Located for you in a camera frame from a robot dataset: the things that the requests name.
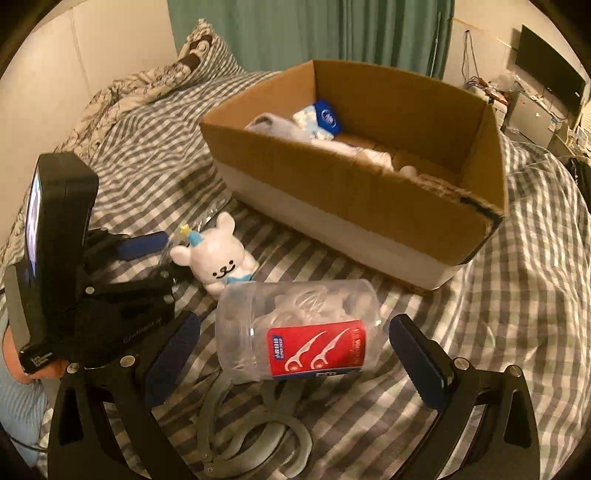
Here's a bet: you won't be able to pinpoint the grey plastic hanger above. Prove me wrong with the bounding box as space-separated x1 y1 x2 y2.
191 373 315 480

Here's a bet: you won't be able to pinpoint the black flat screen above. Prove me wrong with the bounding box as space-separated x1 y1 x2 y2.
514 25 587 117

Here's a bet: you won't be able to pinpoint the grey checked blanket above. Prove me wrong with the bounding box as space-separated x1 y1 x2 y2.
0 34 591 480

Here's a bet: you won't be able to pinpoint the white plastic packet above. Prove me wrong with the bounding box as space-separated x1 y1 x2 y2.
245 113 306 140

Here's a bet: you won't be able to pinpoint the white plush bear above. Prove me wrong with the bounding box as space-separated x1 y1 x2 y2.
170 211 260 296

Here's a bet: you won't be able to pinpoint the white and blue packet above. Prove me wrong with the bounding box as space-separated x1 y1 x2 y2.
292 105 334 145

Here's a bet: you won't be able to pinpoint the clear plastic wrapper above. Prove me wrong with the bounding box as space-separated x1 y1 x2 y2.
159 196 232 259

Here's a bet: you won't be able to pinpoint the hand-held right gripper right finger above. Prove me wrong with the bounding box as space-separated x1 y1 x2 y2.
389 314 541 480

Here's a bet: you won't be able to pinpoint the grey cabinet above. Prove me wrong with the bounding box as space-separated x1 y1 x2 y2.
502 89 570 145

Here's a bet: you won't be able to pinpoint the green curtain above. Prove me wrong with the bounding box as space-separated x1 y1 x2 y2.
167 0 456 80

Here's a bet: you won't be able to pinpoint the blue tissue packet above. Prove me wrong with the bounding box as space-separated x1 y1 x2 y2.
314 99 345 137

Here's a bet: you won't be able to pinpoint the cardboard box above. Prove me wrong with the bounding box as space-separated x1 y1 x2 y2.
200 59 509 292

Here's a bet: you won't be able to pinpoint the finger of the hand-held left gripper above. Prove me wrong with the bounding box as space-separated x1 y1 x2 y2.
116 232 170 260
158 261 192 287

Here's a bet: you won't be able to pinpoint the hanging cables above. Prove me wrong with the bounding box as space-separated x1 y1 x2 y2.
461 30 488 91

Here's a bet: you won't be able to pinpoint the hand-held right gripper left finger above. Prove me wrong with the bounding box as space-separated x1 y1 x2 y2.
48 313 201 480

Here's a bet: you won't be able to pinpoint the person's left forearm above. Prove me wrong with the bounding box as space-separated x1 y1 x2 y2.
0 330 62 468

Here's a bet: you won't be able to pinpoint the clear floss pick jar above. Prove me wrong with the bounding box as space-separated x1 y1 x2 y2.
215 278 383 382

